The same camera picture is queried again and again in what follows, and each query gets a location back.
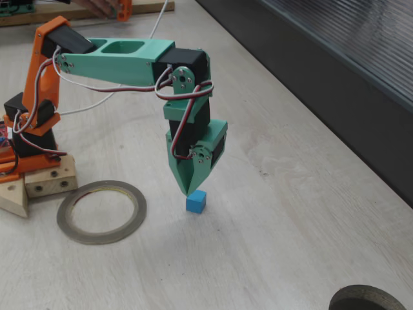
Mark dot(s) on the blue cube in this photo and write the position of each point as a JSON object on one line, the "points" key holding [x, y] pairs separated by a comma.
{"points": [[196, 203]]}

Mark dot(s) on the orange leader arm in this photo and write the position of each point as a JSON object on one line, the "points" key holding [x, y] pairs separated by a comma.
{"points": [[124, 13]]}

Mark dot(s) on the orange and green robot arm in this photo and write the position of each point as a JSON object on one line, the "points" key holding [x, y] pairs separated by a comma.
{"points": [[122, 64]]}

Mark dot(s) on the light wooden arm base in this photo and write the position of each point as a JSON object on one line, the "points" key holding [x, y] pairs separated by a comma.
{"points": [[48, 181]]}

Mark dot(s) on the person's hand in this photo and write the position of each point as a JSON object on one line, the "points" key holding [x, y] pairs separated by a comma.
{"points": [[100, 8]]}

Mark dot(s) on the frosted glass desk partition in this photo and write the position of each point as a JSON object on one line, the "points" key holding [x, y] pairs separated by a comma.
{"points": [[322, 64]]}

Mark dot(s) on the long wooden plank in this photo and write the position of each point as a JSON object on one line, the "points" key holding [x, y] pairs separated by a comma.
{"points": [[148, 8]]}

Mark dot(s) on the red controller board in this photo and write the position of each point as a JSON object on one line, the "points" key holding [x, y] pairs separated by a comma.
{"points": [[2, 132]]}

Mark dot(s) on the orange controller board mount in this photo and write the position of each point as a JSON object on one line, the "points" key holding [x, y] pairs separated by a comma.
{"points": [[6, 168]]}

